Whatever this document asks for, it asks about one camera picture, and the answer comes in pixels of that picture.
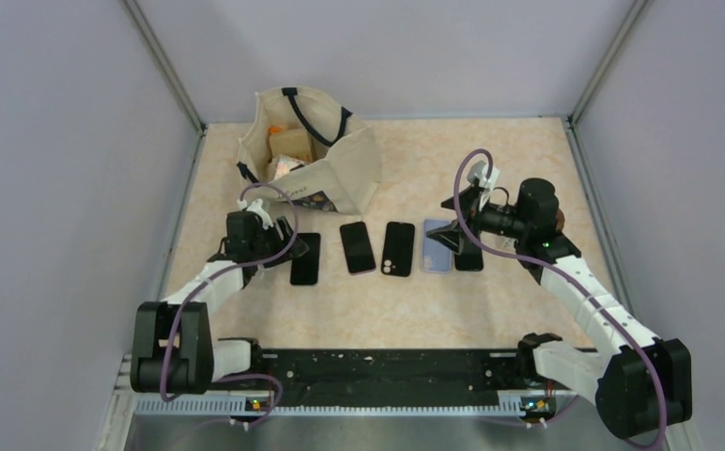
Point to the beige canvas tote bag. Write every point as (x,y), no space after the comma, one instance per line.
(347,172)

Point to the black smartphone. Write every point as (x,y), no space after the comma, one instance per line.
(357,247)

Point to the black phone from lilac case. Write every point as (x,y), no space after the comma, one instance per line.
(469,258)

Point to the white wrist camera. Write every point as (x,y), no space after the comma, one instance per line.
(258,208)
(482,175)

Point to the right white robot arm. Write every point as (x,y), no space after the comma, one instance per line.
(636,380)

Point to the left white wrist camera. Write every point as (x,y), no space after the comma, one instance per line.
(258,208)

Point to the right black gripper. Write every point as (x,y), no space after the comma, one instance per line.
(451,235)

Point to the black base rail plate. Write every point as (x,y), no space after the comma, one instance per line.
(493,382)

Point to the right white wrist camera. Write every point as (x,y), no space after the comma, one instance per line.
(482,175)

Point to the black phone case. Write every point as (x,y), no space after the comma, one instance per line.
(398,249)

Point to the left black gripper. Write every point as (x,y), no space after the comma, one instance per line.
(285,227)

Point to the snack packets in bag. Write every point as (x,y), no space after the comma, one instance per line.
(290,149)

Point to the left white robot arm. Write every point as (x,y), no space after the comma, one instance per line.
(172,351)

